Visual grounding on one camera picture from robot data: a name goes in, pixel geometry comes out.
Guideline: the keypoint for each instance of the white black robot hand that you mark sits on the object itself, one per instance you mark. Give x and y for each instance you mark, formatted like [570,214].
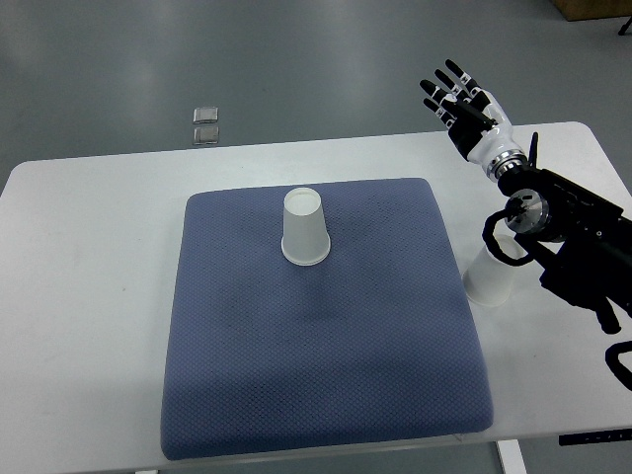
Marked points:
[476,124]

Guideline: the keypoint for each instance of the white paper cup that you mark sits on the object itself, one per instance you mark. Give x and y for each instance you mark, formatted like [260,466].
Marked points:
[487,280]
[305,240]

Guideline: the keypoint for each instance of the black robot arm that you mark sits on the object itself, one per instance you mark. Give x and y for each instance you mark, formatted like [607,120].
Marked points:
[582,241]

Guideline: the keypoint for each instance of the brown cardboard box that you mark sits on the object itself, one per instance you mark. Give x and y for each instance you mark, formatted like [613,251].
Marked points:
[582,10]

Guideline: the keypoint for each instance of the black tripod leg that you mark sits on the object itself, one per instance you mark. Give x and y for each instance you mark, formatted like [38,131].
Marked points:
[625,27]

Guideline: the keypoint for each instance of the white paper cup on cushion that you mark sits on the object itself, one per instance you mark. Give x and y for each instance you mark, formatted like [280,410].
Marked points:
[305,240]

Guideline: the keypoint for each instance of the blue fabric cushion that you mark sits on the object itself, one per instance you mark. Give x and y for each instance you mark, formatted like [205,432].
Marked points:
[375,343]

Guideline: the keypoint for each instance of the lower metal floor plate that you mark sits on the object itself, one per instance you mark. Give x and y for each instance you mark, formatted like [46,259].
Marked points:
[206,135]

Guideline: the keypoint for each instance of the metal floor plate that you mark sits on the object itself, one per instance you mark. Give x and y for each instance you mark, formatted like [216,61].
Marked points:
[205,115]
[206,135]

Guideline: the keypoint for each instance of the upper metal floor plate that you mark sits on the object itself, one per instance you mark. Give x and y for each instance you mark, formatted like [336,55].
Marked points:
[205,115]

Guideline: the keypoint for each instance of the white table leg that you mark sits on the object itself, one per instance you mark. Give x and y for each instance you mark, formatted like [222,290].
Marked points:
[511,457]

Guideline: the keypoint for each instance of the black table control panel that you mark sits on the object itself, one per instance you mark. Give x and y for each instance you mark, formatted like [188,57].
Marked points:
[595,437]

